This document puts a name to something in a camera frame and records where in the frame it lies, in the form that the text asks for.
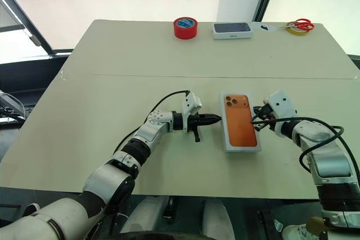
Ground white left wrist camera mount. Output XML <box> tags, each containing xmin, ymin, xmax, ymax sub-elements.
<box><xmin>182</xmin><ymin>90</ymin><xmax>204</xmax><ymax>117</ymax></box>

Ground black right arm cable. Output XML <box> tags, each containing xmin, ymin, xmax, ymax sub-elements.
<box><xmin>268</xmin><ymin>116</ymin><xmax>346</xmax><ymax>174</ymax></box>

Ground red handled scissors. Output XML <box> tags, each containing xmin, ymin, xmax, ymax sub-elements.
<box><xmin>278</xmin><ymin>18</ymin><xmax>315</xmax><ymax>31</ymax></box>

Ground closed white phone box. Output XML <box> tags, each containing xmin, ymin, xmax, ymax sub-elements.
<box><xmin>211</xmin><ymin>21</ymin><xmax>254</xmax><ymax>40</ymax></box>

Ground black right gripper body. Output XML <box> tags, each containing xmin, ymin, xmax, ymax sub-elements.
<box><xmin>255</xmin><ymin>104</ymin><xmax>278</xmax><ymax>132</ymax></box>

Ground white rounded robot leg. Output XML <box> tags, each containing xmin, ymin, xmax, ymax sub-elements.
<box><xmin>120</xmin><ymin>196</ymin><xmax>167</xmax><ymax>234</ymax></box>
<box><xmin>202</xmin><ymin>198</ymin><xmax>236</xmax><ymax>240</ymax></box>

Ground small white accessory box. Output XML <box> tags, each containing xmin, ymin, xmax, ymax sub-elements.
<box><xmin>219</xmin><ymin>90</ymin><xmax>263</xmax><ymax>154</ymax></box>

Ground black slanted window frame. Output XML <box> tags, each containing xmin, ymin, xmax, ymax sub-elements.
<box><xmin>0</xmin><ymin>0</ymin><xmax>73</xmax><ymax>57</ymax></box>

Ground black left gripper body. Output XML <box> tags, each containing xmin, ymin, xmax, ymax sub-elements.
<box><xmin>185</xmin><ymin>114</ymin><xmax>202</xmax><ymax>143</ymax></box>

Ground yellow tape roll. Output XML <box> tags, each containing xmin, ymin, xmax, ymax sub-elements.
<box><xmin>286</xmin><ymin>22</ymin><xmax>311</xmax><ymax>36</ymax></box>

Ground grey device with cables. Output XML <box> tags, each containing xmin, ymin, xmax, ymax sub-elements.
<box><xmin>0</xmin><ymin>90</ymin><xmax>28</xmax><ymax>124</ymax></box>

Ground red tape roll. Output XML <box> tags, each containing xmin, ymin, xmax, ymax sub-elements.
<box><xmin>173</xmin><ymin>17</ymin><xmax>199</xmax><ymax>40</ymax></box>

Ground olive trouser leg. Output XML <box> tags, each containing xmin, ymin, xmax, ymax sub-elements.
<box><xmin>305</xmin><ymin>216</ymin><xmax>330</xmax><ymax>237</ymax></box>

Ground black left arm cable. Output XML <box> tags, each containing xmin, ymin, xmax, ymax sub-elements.
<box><xmin>114</xmin><ymin>90</ymin><xmax>192</xmax><ymax>153</ymax></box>

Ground black sneaker white laces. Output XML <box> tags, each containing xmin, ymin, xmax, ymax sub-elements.
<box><xmin>21</xmin><ymin>203</ymin><xmax>42</xmax><ymax>219</ymax></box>

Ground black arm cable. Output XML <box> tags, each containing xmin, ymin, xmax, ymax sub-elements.
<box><xmin>268</xmin><ymin>116</ymin><xmax>346</xmax><ymax>174</ymax></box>
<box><xmin>114</xmin><ymin>90</ymin><xmax>192</xmax><ymax>153</ymax></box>

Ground white paper with black mark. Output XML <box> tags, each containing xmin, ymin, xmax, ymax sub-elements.
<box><xmin>250</xmin><ymin>21</ymin><xmax>278</xmax><ymax>34</ymax></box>

